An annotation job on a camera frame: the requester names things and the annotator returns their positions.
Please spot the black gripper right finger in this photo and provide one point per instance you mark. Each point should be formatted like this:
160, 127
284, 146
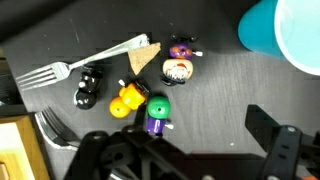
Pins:
281, 146

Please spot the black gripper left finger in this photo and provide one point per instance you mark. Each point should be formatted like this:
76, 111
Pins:
96, 150

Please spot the yellow orange toy figure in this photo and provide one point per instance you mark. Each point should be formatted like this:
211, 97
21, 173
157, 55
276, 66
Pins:
131, 96

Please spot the green-headed purple toy figure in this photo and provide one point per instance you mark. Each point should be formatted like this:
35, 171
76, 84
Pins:
158, 107

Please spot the purple white-faced toy figure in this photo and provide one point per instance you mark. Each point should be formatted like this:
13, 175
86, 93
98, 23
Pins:
178, 70

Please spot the teal plastic cup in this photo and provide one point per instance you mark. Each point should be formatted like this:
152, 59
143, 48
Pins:
256, 30

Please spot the black toy figure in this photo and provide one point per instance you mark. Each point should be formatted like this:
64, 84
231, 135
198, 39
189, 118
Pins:
87, 87

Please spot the light wooden desk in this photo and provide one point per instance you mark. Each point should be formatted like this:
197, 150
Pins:
30, 150

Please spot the tan cork wedge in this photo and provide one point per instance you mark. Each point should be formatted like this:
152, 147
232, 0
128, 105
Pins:
141, 58

